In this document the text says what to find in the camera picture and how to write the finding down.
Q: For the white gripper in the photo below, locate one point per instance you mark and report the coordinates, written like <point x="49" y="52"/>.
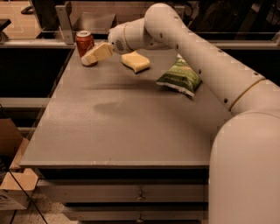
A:
<point x="116" y="39"/>

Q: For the red coke can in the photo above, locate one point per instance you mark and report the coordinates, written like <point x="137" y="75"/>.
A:
<point x="84" y="42"/>

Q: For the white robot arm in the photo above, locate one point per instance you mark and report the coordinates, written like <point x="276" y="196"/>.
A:
<point x="244" y="166"/>

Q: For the yellow sponge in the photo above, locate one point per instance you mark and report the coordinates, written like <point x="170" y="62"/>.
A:
<point x="135" y="61"/>

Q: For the green chip bag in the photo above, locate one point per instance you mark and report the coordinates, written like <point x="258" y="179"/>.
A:
<point x="180" y="77"/>

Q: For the grey drawer cabinet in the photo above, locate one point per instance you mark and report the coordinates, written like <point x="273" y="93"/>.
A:
<point x="106" y="123"/>

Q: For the upper drawer with knob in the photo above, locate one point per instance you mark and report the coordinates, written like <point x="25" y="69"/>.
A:
<point x="82" y="191"/>

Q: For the drawer with knob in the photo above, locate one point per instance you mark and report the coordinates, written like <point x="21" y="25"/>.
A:
<point x="82" y="191"/>
<point x="138" y="212"/>

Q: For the cardboard box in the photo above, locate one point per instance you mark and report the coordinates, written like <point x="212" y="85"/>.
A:
<point x="18" y="183"/>

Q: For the lower drawer with knob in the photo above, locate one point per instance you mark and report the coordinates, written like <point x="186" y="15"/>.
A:
<point x="138" y="212"/>

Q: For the left metal bracket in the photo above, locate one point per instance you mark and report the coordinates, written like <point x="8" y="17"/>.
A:
<point x="65" y="24"/>

